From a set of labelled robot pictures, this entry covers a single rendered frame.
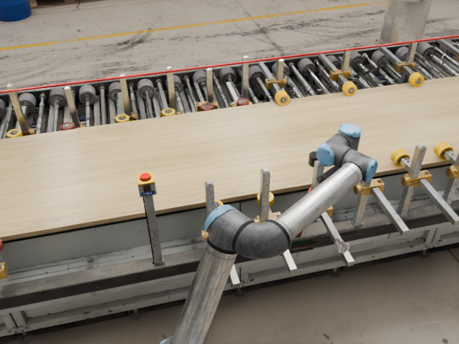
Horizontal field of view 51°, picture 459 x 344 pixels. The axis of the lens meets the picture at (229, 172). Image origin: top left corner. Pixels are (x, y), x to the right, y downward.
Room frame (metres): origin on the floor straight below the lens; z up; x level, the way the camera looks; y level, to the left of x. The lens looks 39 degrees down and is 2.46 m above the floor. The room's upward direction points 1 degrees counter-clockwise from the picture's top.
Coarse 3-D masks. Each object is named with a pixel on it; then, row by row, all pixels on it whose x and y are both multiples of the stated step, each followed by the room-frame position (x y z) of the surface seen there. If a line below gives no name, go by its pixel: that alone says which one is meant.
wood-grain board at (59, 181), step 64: (128, 128) 2.32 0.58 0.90; (192, 128) 2.31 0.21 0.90; (256, 128) 2.30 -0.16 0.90; (320, 128) 2.29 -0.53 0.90; (384, 128) 2.28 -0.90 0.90; (448, 128) 2.27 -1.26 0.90; (0, 192) 1.78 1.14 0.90; (64, 192) 1.77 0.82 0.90; (128, 192) 1.76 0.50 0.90; (192, 192) 1.75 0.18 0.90; (256, 192) 1.74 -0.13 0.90
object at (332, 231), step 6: (324, 216) 1.61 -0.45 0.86; (324, 222) 1.58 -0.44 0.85; (330, 222) 1.57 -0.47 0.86; (330, 228) 1.53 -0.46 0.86; (330, 234) 1.51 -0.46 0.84; (336, 234) 1.49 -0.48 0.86; (336, 246) 1.44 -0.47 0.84; (348, 252) 1.39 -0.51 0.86; (342, 258) 1.38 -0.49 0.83; (348, 258) 1.35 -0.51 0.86; (348, 264) 1.33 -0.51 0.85
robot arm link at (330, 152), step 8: (336, 136) 1.55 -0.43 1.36; (328, 144) 1.50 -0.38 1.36; (336, 144) 1.50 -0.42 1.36; (344, 144) 1.51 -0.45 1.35; (320, 152) 1.49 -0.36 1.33; (328, 152) 1.46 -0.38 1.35; (336, 152) 1.46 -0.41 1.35; (344, 152) 1.45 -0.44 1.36; (320, 160) 1.48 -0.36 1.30; (328, 160) 1.45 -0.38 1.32; (336, 160) 1.44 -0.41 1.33
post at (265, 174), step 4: (260, 172) 1.61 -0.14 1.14; (264, 172) 1.59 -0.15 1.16; (268, 172) 1.59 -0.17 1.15; (260, 176) 1.61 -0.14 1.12; (264, 176) 1.58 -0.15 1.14; (268, 176) 1.59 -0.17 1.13; (260, 180) 1.61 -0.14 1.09; (264, 180) 1.58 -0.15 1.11; (268, 180) 1.59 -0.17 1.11; (260, 184) 1.60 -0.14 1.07; (264, 184) 1.58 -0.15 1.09; (268, 184) 1.59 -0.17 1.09; (260, 188) 1.60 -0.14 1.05; (264, 188) 1.58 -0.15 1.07; (268, 188) 1.59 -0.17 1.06; (260, 192) 1.60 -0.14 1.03; (264, 192) 1.58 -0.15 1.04; (268, 192) 1.59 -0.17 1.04; (260, 196) 1.60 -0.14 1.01; (264, 196) 1.58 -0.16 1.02; (268, 196) 1.59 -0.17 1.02; (260, 200) 1.60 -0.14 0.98; (264, 200) 1.58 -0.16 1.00; (268, 200) 1.59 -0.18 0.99; (260, 204) 1.59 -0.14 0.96; (264, 204) 1.58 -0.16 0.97; (268, 204) 1.59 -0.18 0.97; (260, 208) 1.59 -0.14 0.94; (264, 208) 1.58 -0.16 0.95; (260, 212) 1.59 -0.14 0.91; (264, 212) 1.58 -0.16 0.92; (260, 216) 1.59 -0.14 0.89; (264, 216) 1.58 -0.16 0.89; (264, 220) 1.58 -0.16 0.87
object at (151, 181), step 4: (148, 172) 1.52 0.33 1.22; (152, 172) 1.52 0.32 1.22; (152, 176) 1.50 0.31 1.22; (140, 180) 1.47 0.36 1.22; (144, 180) 1.47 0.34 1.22; (148, 180) 1.47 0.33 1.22; (152, 180) 1.47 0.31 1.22; (140, 184) 1.45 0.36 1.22; (144, 184) 1.45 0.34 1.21; (148, 184) 1.46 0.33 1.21; (152, 184) 1.46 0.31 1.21; (140, 188) 1.45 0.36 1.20; (152, 188) 1.46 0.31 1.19; (140, 192) 1.45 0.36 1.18; (140, 196) 1.45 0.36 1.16; (144, 196) 1.45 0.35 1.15
